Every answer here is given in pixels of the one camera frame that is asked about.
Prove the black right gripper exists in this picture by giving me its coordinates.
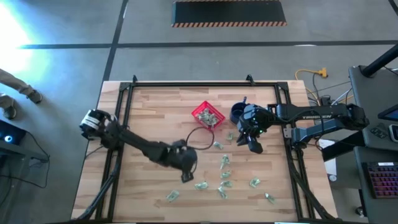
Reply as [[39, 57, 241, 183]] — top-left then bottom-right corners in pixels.
[[236, 105, 272, 146]]

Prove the dark blue ceramic mug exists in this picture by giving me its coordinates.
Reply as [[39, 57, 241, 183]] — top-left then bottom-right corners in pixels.
[[229, 96, 249, 125]]

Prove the red plastic mesh basket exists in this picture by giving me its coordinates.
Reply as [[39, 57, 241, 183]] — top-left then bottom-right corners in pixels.
[[190, 100, 226, 131]]

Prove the white paper sheet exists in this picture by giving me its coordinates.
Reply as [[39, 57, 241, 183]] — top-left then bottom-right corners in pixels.
[[317, 138, 338, 177]]

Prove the black diagonal desk brace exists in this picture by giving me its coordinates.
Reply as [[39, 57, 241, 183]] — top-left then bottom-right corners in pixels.
[[321, 132, 366, 162]]

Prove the black hazard-striped floor mat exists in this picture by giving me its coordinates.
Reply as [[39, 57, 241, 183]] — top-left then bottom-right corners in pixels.
[[170, 0, 288, 29]]

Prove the small black controller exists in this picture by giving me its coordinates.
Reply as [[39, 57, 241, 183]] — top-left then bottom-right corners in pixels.
[[369, 126, 389, 140]]

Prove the black backlit keyboard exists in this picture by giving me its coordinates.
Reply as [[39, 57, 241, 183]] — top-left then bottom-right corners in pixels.
[[361, 161, 398, 200]]

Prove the black tablet screen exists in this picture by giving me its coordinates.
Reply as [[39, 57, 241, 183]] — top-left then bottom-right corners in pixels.
[[377, 103, 398, 123]]

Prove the white handheld device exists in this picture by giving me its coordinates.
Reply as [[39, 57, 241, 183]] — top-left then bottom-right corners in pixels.
[[388, 123, 398, 143]]

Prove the grey equipment stand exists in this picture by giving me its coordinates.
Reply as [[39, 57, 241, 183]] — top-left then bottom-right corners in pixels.
[[0, 139, 51, 164]]

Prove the dark grey keyboard desk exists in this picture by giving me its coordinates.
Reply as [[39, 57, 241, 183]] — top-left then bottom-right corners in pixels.
[[353, 146, 398, 224]]

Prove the black round pole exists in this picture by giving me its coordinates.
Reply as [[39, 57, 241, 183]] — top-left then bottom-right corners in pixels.
[[360, 42, 398, 78]]

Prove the person's shoe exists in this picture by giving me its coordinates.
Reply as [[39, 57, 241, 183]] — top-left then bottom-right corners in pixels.
[[25, 89, 44, 105], [2, 105, 18, 121]]

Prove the black device blue light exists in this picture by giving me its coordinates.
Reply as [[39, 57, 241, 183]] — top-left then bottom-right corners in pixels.
[[0, 119, 27, 146]]

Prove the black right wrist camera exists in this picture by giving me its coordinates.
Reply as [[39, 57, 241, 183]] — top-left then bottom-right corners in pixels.
[[248, 138, 264, 154]]

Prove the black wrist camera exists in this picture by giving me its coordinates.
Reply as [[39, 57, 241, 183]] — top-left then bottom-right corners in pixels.
[[180, 170, 195, 184], [248, 138, 264, 154]]

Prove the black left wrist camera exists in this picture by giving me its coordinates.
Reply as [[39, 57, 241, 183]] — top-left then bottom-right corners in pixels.
[[180, 170, 195, 184]]

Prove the black left camera cable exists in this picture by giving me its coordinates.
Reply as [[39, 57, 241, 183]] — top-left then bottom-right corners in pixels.
[[185, 126, 216, 151]]

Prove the black aluminium table frame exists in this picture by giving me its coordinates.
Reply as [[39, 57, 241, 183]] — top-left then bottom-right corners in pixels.
[[73, 73, 340, 223]]

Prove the yellow extension cord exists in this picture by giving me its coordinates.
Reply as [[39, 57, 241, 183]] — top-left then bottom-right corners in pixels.
[[294, 67, 355, 104]]

